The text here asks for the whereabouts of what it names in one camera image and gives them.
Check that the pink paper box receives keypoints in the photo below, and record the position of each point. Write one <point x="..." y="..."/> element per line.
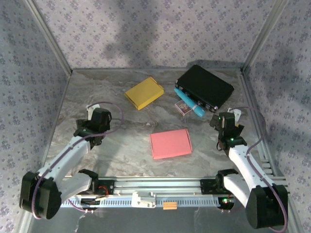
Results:
<point x="170" y="144"/>

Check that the yellow paper box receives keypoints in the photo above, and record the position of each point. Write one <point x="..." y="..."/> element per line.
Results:
<point x="144" y="92"/>

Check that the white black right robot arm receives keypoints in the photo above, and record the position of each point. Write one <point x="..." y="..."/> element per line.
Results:
<point x="245" y="170"/>

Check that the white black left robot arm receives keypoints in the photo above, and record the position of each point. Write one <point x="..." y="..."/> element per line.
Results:
<point x="68" y="160"/>

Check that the black hard case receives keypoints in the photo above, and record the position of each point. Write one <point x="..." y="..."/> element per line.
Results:
<point x="206" y="86"/>

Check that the circuit board with green light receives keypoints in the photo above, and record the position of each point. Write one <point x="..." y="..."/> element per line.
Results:
<point x="227" y="202"/>

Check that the black controller board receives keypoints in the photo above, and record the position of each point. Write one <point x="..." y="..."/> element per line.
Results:
<point x="90" y="202"/>

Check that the small orange block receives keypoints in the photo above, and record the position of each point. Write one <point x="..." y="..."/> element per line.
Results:
<point x="170" y="206"/>

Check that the grey metal base panel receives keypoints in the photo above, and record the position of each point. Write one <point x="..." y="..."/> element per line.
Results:
<point x="145" y="221"/>

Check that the aluminium side rail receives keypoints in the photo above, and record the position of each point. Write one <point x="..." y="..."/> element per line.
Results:
<point x="253" y="109"/>
<point x="59" y="109"/>

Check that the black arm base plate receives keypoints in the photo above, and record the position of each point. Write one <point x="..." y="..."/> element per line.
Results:
<point x="207" y="187"/>
<point x="107" y="187"/>

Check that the aluminium rail beam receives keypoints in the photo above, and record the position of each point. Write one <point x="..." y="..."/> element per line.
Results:
<point x="158" y="185"/>

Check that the white plastic bracket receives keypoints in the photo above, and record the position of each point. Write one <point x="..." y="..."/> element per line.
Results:
<point x="143" y="200"/>

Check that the aluminium frame post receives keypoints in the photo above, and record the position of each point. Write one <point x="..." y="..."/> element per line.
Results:
<point x="265" y="36"/>
<point x="49" y="36"/>

